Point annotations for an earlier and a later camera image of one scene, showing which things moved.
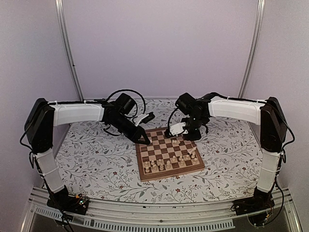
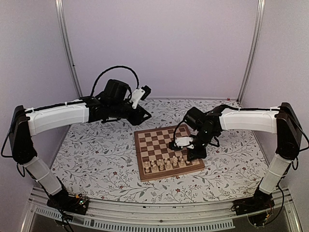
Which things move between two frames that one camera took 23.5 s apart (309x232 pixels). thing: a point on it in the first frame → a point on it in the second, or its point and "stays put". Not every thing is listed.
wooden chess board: [166, 157] stays put
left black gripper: [135, 136] → [137, 120]
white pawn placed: [168, 167] stays put
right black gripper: [197, 136] → [195, 155]
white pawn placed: [154, 166] stays put
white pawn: [147, 168] stays put
